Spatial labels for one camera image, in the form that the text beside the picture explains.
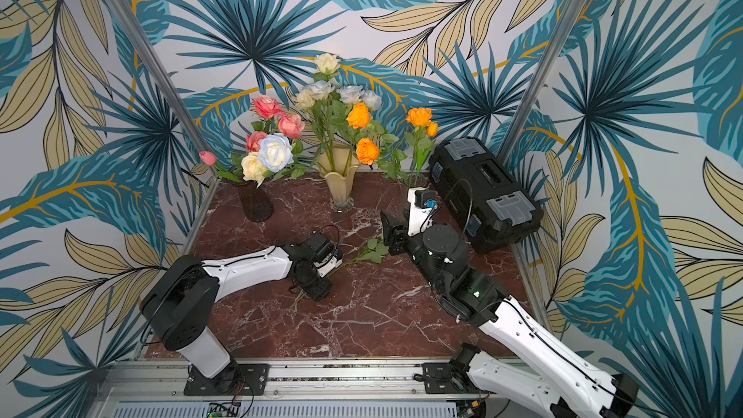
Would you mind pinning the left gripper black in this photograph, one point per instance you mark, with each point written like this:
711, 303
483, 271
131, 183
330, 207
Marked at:
320, 291

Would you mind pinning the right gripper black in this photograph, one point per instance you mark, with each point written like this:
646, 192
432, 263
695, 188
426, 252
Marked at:
394, 235

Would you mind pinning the orange rose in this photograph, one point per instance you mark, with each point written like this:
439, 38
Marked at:
375, 131
415, 118
383, 156

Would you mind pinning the pink rose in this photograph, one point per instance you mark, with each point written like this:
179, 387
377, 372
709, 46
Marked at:
253, 142
291, 125
268, 109

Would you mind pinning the pink tulip bud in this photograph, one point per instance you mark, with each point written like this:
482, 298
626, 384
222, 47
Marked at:
210, 159

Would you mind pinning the cream white rose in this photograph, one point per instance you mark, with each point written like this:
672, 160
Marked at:
327, 63

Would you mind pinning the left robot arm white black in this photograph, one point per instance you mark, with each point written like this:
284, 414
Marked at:
179, 307

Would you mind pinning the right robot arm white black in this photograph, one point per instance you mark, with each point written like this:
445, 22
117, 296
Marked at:
557, 383

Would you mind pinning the clear glass vase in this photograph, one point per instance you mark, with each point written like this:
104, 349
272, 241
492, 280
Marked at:
416, 180

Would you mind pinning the dark purple glass vase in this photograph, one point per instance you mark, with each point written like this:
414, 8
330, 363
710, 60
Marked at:
256, 204

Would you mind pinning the cream yellow fluted vase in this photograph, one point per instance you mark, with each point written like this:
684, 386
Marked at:
338, 172

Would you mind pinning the black plastic toolbox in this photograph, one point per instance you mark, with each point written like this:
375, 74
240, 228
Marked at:
482, 196

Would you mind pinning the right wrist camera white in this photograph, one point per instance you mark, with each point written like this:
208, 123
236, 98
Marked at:
422, 203

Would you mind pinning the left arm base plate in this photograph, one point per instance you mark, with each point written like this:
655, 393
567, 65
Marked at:
236, 379

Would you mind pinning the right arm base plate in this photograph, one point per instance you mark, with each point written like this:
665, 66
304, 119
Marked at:
453, 378

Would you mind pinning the aluminium front rail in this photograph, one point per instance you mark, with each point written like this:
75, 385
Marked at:
357, 387

